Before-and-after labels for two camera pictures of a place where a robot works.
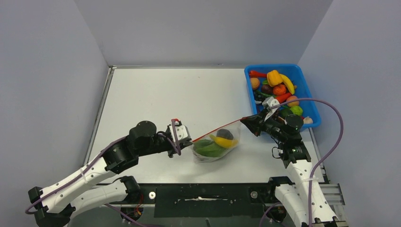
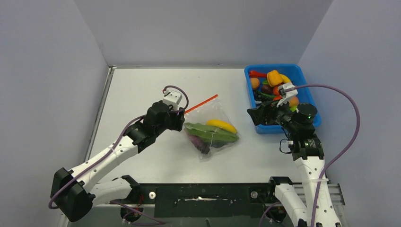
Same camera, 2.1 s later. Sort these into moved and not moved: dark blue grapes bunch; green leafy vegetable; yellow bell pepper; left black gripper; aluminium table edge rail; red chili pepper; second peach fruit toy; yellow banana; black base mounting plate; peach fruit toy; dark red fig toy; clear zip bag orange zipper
Moved: left black gripper; green leafy vegetable; clear zip bag orange zipper; yellow banana
Not moved: red chili pepper; peach fruit toy; yellow bell pepper; aluminium table edge rail; second peach fruit toy; black base mounting plate; dark red fig toy; dark blue grapes bunch
